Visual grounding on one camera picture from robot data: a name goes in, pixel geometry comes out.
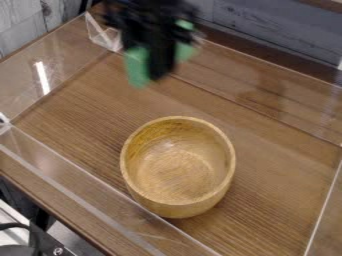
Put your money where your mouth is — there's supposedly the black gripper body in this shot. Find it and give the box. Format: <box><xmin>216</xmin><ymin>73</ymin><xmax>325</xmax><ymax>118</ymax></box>
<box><xmin>103</xmin><ymin>0</ymin><xmax>198</xmax><ymax>45</ymax></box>

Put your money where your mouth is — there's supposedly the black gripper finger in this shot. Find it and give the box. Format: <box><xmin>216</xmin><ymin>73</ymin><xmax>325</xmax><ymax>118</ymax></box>
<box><xmin>149</xmin><ymin>41</ymin><xmax>176</xmax><ymax>81</ymax></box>

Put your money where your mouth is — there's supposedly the green rectangular block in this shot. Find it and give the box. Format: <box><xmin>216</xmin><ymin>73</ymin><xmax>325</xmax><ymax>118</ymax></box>
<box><xmin>125</xmin><ymin>19</ymin><xmax>198</xmax><ymax>88</ymax></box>

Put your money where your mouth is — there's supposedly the brown wooden bowl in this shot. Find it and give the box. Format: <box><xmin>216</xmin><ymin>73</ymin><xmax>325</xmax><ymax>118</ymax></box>
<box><xmin>121</xmin><ymin>116</ymin><xmax>237</xmax><ymax>219</ymax></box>

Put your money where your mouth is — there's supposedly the clear acrylic corner bracket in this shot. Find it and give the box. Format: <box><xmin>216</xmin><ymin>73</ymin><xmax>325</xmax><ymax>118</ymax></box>
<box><xmin>85</xmin><ymin>12</ymin><xmax>123</xmax><ymax>53</ymax></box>

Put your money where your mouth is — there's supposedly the clear acrylic tray wall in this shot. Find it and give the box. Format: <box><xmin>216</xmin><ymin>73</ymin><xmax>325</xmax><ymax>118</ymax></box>
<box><xmin>0</xmin><ymin>113</ymin><xmax>221</xmax><ymax>256</ymax></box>

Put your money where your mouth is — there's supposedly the black cable lower left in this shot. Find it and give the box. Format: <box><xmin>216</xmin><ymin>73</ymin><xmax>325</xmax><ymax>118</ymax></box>
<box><xmin>0</xmin><ymin>222</ymin><xmax>49</xmax><ymax>256</ymax></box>

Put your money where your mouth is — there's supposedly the black metal bracket with bolt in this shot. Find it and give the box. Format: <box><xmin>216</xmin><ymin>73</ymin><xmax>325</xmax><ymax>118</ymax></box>
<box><xmin>29</xmin><ymin>223</ymin><xmax>77</xmax><ymax>256</ymax></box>

